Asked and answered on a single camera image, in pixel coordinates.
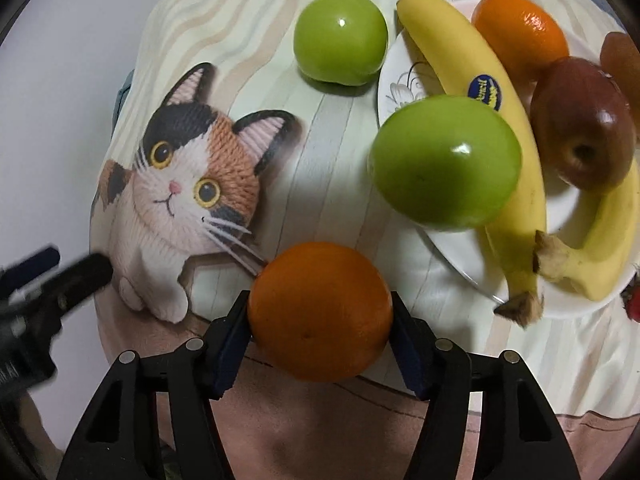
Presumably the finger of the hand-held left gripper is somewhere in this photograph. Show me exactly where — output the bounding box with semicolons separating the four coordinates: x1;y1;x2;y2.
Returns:
27;252;115;318
0;245;62;292

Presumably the green apple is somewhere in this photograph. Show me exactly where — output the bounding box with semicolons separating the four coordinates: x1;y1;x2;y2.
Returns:
368;94;523;231
293;0;389;86

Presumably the red apple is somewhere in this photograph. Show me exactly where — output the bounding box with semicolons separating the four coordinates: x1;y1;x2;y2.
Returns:
600;31;640;111
530;57;637;191

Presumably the orange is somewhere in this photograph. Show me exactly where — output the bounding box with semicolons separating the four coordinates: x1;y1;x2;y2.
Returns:
247;241;394;382
471;0;571;83

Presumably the yellow banana with blue sticker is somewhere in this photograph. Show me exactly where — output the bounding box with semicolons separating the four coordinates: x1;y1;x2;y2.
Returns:
396;0;548;330

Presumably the cherry tomato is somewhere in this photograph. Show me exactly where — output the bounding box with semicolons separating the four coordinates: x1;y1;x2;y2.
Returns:
620;280;640;322

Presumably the white floral plate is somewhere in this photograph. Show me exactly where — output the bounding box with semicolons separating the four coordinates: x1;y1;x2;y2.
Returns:
377;0;640;320

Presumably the striped cat printed blanket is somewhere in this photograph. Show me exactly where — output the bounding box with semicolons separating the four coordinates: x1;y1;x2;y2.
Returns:
90;0;640;480

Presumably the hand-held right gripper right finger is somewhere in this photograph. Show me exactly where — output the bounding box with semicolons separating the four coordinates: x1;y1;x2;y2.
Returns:
390;290;582;480

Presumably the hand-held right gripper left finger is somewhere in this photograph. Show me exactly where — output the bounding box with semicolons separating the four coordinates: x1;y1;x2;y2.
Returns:
56;290;251;480

